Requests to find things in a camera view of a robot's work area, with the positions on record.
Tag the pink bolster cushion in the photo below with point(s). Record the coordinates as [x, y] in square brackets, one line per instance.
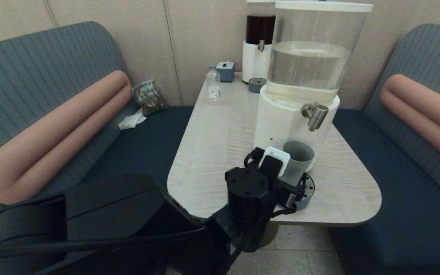
[426, 110]
[52, 137]

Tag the small blue drip tray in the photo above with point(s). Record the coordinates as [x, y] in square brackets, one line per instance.
[257, 86]

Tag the green snack bag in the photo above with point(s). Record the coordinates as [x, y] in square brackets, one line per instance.
[149, 97]

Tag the white dark drink dispenser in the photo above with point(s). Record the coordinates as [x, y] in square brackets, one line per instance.
[254, 61]

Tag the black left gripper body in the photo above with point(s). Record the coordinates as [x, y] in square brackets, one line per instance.
[288, 194]

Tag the grey-blue tissue box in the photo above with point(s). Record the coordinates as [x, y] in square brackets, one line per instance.
[225, 71]

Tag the blue upholstered bench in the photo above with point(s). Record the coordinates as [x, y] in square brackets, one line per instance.
[395, 191]
[136, 152]

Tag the white folded napkin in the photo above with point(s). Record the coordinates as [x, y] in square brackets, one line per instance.
[131, 121]

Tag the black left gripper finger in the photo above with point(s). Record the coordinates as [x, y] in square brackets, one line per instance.
[303, 181]

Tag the large blue perforated drip tray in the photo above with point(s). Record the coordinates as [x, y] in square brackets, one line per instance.
[308, 195]

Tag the grey plastic cup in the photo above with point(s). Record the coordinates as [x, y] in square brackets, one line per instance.
[300, 160]

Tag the clear plastic bottle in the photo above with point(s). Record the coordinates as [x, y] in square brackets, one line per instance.
[213, 89]

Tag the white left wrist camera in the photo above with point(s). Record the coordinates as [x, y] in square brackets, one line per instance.
[275, 158]

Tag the white clear water dispenser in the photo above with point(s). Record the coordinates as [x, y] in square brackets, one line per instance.
[281, 126]

